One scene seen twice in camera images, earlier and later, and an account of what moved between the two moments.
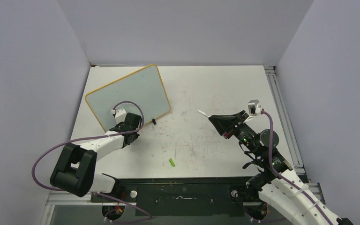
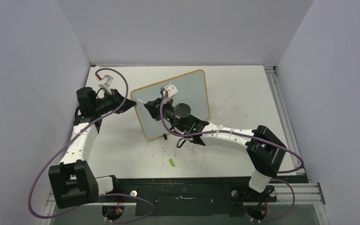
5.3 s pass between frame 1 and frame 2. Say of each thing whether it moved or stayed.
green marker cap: stayed
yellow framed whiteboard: moved
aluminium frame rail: stayed
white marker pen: moved
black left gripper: moved
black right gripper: moved
